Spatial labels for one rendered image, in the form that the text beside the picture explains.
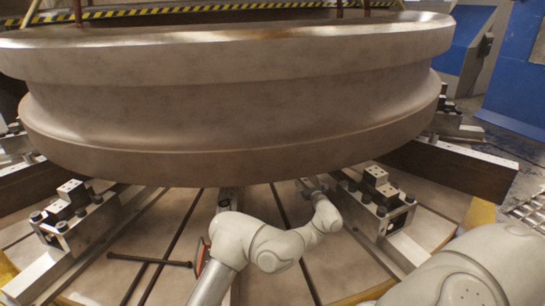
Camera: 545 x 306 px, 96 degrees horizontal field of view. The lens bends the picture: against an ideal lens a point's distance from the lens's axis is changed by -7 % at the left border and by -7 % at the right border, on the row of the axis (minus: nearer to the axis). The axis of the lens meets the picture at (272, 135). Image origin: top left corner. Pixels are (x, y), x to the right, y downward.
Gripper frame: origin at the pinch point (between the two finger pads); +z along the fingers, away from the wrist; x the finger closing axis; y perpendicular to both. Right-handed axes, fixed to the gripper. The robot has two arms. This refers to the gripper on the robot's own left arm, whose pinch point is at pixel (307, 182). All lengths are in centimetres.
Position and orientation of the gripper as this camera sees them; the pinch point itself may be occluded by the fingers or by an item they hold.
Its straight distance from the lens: 163.1
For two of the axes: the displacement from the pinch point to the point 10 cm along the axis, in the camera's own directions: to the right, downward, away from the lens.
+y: -0.2, -8.9, -4.6
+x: -9.6, 1.4, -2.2
